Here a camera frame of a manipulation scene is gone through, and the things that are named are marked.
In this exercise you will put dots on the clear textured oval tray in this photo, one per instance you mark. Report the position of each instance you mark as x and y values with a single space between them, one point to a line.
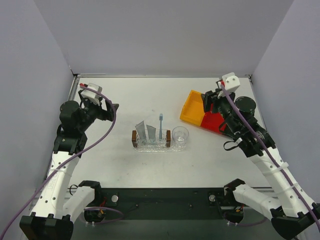
159 146

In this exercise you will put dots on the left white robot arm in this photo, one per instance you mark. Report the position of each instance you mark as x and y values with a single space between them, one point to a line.
52 218

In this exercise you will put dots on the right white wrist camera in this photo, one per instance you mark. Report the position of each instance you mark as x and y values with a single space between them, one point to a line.
228 84

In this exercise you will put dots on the white toothpaste tube green cap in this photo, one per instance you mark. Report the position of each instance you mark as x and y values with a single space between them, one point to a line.
151 134

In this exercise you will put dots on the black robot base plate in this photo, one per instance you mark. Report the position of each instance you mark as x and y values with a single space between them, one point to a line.
165 204

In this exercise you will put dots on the clear plastic cup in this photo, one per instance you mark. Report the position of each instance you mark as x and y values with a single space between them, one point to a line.
180 136

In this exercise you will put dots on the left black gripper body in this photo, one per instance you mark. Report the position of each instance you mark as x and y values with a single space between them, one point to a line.
109 111

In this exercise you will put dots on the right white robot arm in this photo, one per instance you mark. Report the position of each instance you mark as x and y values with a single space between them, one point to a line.
292 211

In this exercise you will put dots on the yellow plastic bin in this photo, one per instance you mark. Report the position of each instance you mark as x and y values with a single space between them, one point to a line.
193 110

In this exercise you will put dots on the red plastic bin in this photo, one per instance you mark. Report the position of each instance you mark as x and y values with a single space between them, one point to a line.
213 122

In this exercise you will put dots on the brown wooden tray foot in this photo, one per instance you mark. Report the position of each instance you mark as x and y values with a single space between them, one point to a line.
134 138
168 138

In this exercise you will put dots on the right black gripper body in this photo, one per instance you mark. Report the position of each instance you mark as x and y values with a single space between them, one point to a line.
210 100

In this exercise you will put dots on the light blue toothbrush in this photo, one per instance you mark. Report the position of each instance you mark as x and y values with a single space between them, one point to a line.
160 126

